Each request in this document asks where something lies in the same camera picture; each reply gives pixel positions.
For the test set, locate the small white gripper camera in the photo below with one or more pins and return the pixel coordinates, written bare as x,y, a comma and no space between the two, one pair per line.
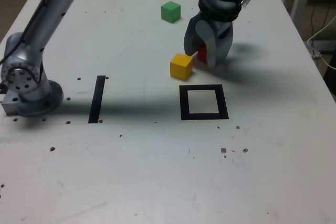
246,0

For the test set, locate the green cube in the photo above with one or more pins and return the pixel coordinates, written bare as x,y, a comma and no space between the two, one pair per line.
170,12

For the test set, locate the black tape square outline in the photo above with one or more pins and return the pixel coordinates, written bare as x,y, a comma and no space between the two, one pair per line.
183,103

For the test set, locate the white floor bar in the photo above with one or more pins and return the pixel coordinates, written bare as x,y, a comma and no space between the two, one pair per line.
325,45

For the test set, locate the yellow cube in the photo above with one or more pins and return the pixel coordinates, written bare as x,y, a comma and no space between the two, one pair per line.
181,66

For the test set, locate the red cube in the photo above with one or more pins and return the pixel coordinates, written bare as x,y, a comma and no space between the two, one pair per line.
202,54

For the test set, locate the black tape strip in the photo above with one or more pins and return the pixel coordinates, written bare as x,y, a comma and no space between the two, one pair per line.
96,98

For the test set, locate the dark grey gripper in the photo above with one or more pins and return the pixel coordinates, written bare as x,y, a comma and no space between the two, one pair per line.
223,28

